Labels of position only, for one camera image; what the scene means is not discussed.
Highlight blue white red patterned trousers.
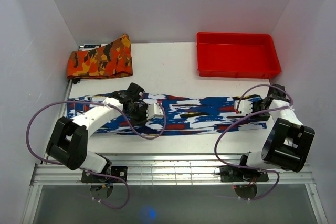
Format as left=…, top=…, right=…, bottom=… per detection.
left=67, top=93, right=267, bottom=136

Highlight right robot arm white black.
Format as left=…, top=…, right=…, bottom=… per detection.
left=234, top=84, right=315, bottom=180

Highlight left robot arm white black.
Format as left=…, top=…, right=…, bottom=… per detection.
left=47, top=83, right=162, bottom=182

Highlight orange camouflage folded trousers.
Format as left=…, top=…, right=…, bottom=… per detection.
left=67, top=34, right=133, bottom=80

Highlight red plastic tray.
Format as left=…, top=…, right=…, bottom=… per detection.
left=196, top=32, right=281, bottom=79

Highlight small blue white label card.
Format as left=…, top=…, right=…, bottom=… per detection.
left=79, top=44, right=102, bottom=51

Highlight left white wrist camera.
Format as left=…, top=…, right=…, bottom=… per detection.
left=146, top=103, right=164, bottom=120

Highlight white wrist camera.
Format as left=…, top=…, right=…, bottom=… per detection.
left=234, top=100, right=253, bottom=116
left=146, top=103, right=164, bottom=120

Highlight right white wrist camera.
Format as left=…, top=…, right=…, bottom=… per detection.
left=234, top=100, right=253, bottom=116

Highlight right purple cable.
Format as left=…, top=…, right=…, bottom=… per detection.
left=213, top=84, right=295, bottom=202

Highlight purple cable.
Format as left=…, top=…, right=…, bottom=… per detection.
left=25, top=99, right=167, bottom=210
left=213, top=84, right=295, bottom=202

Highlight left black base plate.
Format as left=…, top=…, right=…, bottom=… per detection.
left=81, top=165, right=128, bottom=183

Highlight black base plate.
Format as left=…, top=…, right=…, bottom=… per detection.
left=214, top=166, right=269, bottom=182
left=81, top=165, right=128, bottom=183

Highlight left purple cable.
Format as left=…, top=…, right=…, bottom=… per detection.
left=25, top=99, right=167, bottom=210

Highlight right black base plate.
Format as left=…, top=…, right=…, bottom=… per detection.
left=214, top=166, right=269, bottom=182

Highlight aluminium rail frame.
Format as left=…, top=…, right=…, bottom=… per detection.
left=40, top=93, right=314, bottom=187

